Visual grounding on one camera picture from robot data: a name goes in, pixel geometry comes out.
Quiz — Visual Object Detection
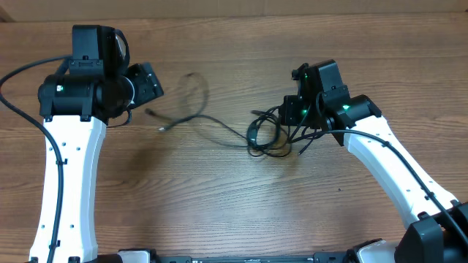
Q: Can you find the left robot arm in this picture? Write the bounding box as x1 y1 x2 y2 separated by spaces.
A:
29 25 164 262

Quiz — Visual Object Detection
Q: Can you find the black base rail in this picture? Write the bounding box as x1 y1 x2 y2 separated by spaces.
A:
83 238 403 263

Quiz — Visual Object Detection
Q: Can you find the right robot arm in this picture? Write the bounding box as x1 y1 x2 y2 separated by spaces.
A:
279 60 467 263

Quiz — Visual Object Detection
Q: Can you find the black USB cable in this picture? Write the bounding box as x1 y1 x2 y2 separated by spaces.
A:
144 72 319 159

